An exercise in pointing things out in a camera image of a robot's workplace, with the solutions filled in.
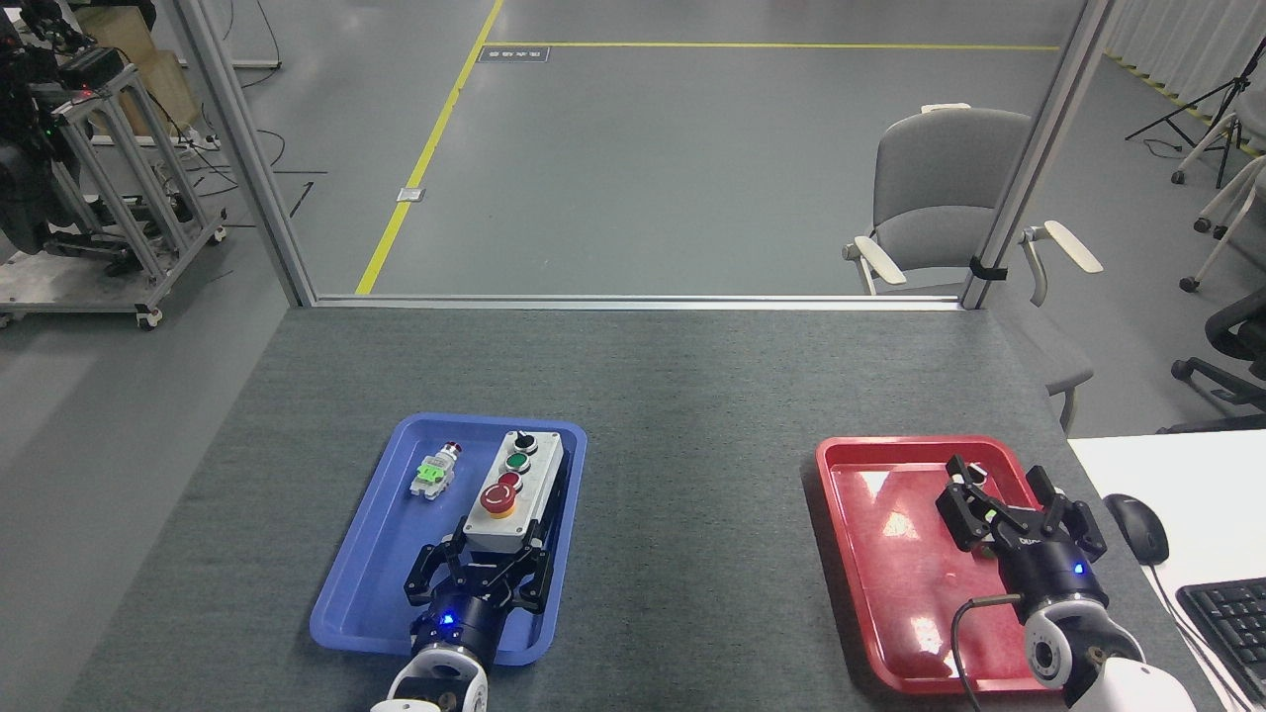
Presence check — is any aluminium frame cart on wheels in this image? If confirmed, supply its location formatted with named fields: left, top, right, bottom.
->
left=0, top=59, right=228, bottom=332

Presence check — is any brown cardboard box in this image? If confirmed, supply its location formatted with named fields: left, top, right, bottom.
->
left=74, top=5, right=204, bottom=139

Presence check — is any silver frame post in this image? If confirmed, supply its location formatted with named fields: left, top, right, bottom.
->
left=961, top=0, right=1117, bottom=311
left=176, top=0, right=317, bottom=308

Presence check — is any white chair base on wheels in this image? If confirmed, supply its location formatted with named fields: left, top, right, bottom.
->
left=1172, top=104, right=1266, bottom=293

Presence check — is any black keyboard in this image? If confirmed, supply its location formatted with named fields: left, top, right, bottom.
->
left=1176, top=578, right=1266, bottom=708

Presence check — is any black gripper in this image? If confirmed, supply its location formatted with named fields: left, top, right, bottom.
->
left=403, top=514, right=553, bottom=654
left=936, top=455, right=1109, bottom=622

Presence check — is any black computer mouse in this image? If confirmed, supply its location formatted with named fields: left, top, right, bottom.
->
left=1104, top=492, right=1170, bottom=567

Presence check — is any blue plastic tray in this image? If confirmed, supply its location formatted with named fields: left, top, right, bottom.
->
left=310, top=412, right=588, bottom=667

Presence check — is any red plastic tray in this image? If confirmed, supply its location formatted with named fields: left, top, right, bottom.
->
left=815, top=436, right=1069, bottom=695

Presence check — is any red-headed push button switch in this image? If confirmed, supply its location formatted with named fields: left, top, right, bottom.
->
left=407, top=442, right=466, bottom=500

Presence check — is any black office chair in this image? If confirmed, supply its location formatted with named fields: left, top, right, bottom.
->
left=1157, top=287, right=1266, bottom=436

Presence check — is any grey four-button control box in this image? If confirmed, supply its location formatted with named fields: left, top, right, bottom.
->
left=462, top=429, right=573, bottom=555

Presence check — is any white desk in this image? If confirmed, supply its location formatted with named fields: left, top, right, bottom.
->
left=1066, top=429, right=1266, bottom=712

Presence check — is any black machine on cart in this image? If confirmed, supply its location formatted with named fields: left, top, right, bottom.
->
left=0, top=0, right=130, bottom=258

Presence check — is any black tripod stand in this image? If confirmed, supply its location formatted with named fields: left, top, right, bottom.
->
left=1125, top=38, right=1266, bottom=189

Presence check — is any grey chair with white armrests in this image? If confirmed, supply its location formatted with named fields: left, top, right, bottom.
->
left=843, top=104, right=1104, bottom=436

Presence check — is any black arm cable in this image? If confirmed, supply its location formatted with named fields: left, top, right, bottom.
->
left=949, top=593, right=1024, bottom=712

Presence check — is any silver frame rail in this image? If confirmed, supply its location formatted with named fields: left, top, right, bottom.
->
left=315, top=294, right=965, bottom=312

